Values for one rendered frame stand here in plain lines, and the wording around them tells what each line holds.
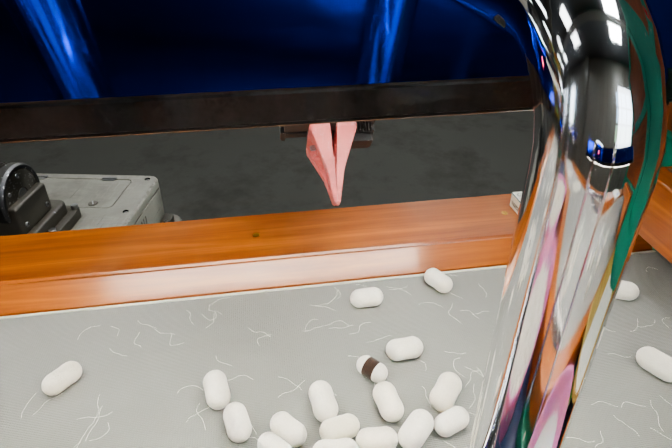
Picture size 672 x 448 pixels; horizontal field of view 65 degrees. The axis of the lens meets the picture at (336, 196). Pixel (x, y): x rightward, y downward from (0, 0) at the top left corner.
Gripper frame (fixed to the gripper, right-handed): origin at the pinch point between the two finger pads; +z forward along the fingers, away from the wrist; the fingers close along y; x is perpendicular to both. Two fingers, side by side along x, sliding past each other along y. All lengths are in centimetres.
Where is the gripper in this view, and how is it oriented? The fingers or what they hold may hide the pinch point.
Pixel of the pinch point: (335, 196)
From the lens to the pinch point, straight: 53.1
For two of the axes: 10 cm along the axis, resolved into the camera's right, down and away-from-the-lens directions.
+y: 9.9, -0.5, 1.3
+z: 0.9, 9.4, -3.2
